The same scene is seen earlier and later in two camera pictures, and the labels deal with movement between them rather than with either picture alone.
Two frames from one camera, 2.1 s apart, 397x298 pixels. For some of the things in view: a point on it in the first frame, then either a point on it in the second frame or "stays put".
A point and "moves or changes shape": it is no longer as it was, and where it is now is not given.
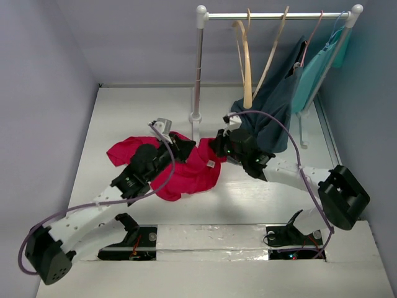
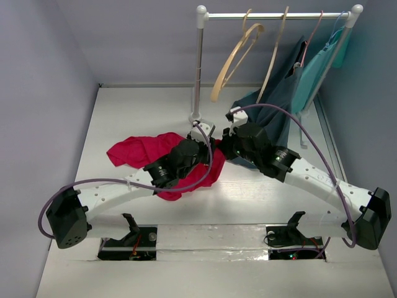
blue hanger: [333, 35] stays put
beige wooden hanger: [246, 78] to [219, 79]
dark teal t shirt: [275, 97] stays put
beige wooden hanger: [269, 56] moves or changes shape
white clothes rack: [203, 16] stays put
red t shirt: [200, 172] moves or changes shape
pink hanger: [311, 36] stays put
